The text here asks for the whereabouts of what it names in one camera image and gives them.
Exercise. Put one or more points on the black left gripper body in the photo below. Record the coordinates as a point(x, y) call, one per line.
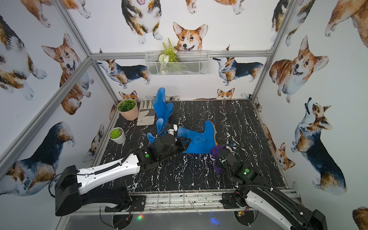
point(177, 141)

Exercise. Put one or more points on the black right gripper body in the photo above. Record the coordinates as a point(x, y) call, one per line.
point(230, 174)

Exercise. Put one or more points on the purple cloth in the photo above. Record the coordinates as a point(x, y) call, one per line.
point(220, 161)

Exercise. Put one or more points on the blue rubber boot back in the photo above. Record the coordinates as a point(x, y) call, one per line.
point(201, 143)

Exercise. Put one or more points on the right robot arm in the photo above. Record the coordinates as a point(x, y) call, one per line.
point(254, 191)

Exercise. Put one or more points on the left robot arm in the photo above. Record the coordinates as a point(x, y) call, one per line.
point(76, 188)

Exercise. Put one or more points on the pink ribbed plant pot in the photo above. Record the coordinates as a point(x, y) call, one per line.
point(131, 115)

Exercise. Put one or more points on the small white plant pot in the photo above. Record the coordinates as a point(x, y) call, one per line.
point(121, 139)

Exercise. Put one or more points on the green moss in white pot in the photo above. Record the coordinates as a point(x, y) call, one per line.
point(115, 133)

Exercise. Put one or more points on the green plant in pink pot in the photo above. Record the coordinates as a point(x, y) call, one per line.
point(126, 105)

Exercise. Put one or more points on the fern with white flower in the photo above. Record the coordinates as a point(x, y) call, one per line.
point(168, 59)

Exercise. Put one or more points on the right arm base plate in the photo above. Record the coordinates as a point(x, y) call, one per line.
point(233, 200)

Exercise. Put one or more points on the aluminium front rail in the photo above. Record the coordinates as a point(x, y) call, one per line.
point(166, 202)

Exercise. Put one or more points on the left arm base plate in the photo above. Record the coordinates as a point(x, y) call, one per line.
point(135, 203)

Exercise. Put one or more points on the white wire wall basket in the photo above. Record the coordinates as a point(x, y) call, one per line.
point(182, 63)

